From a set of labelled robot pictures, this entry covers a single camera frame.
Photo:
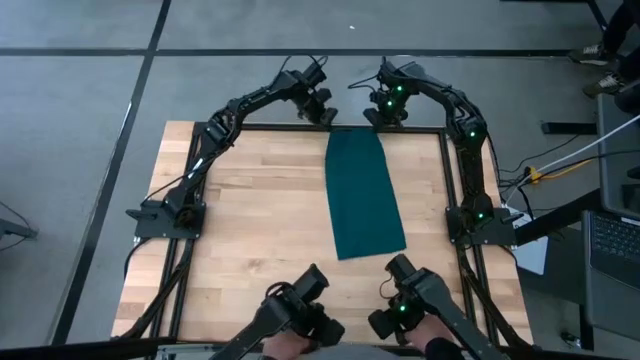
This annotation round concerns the black stand leg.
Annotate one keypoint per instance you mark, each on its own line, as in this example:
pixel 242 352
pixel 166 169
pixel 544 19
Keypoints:
pixel 597 15
pixel 560 217

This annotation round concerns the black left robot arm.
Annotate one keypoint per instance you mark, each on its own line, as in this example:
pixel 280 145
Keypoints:
pixel 200 150

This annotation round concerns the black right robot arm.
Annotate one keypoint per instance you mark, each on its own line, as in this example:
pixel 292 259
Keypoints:
pixel 467 165

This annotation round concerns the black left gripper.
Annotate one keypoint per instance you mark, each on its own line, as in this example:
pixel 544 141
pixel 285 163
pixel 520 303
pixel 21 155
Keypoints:
pixel 312 95

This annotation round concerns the dark laptop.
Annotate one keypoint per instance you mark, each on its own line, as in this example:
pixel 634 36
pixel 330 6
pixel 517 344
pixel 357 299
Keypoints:
pixel 615 240

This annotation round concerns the person's hand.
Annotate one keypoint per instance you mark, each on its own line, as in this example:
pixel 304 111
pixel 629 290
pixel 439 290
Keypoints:
pixel 285 347
pixel 430 330

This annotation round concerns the white flat box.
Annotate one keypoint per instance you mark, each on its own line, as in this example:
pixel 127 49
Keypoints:
pixel 532 255

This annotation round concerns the green microfiber towel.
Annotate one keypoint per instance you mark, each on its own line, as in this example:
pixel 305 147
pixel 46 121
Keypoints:
pixel 360 200

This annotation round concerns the black overhead mount beam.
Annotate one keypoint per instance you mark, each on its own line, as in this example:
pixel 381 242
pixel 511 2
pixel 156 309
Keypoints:
pixel 75 350

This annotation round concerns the person's right forearm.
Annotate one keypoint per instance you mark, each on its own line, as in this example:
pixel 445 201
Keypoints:
pixel 447 350

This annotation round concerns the person's right hand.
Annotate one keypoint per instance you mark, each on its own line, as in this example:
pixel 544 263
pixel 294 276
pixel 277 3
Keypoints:
pixel 430 330

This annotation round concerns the person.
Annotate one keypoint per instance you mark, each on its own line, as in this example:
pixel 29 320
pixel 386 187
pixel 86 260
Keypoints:
pixel 625 25

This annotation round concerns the person's shoe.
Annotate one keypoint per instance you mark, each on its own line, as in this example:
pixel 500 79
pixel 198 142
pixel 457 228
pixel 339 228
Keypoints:
pixel 605 85
pixel 592 54

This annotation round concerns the gray cart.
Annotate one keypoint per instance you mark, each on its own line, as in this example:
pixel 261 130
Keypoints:
pixel 615 145

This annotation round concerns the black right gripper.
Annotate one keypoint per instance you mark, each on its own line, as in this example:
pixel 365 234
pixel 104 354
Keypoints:
pixel 390 102

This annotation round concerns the person's left hand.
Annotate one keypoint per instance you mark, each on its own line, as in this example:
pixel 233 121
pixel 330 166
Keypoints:
pixel 285 347

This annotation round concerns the black floor bar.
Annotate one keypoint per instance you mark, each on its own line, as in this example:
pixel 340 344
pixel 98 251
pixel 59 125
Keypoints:
pixel 570 128

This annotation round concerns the gray stand foot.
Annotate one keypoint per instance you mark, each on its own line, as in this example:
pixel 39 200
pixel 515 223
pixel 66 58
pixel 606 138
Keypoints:
pixel 17 230

